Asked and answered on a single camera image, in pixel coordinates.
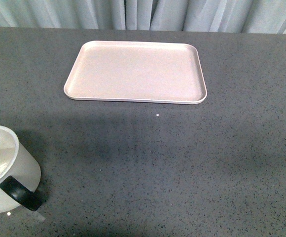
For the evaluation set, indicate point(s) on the white smiley mug black handle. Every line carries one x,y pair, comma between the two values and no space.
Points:
20,174

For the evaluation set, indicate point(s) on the beige rectangular plastic tray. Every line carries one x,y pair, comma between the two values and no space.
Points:
133,71

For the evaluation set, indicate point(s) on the pale green pleated curtain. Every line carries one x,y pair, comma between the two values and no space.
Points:
228,16

